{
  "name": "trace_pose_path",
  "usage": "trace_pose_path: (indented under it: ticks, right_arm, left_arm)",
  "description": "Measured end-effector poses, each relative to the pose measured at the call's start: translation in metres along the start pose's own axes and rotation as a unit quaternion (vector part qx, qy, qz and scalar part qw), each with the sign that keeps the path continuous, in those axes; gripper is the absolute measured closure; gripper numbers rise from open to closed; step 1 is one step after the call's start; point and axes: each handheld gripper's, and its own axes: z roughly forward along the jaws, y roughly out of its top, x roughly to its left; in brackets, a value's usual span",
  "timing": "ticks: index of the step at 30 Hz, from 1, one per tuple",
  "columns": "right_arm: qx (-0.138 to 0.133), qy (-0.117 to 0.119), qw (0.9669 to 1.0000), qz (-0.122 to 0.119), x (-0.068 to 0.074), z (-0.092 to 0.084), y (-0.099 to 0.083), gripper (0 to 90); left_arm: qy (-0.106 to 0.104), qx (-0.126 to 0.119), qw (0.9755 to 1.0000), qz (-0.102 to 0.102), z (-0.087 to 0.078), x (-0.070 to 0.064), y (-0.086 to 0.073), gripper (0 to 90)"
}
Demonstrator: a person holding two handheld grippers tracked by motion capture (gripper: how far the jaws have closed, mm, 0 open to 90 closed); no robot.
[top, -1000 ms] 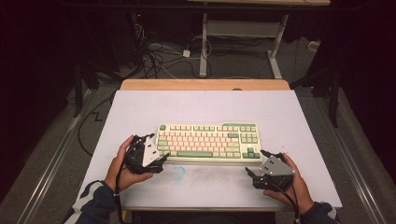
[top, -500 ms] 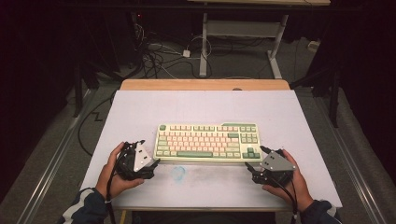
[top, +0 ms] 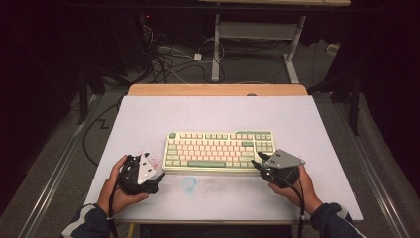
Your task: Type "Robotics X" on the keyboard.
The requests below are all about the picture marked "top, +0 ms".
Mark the metal floor rail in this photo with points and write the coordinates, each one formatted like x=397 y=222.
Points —
x=373 y=172
x=56 y=172

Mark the white power adapter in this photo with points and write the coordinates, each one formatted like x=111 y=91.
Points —
x=197 y=56

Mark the black metal stand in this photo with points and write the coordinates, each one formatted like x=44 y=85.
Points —
x=82 y=99
x=355 y=105

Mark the wooden table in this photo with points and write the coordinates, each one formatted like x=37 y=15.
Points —
x=214 y=90

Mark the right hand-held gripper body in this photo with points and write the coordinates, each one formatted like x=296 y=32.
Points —
x=284 y=160

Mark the person's right hand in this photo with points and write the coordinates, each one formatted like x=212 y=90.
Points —
x=305 y=191

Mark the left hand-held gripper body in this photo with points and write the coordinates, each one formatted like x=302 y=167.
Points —
x=145 y=172

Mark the white table cover sheet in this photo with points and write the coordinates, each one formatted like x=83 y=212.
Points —
x=214 y=112

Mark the white metal frame desk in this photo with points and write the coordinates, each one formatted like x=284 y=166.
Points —
x=257 y=30

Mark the green and pink keyboard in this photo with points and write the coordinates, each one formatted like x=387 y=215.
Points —
x=214 y=152

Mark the person's left hand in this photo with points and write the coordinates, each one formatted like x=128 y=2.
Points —
x=110 y=195

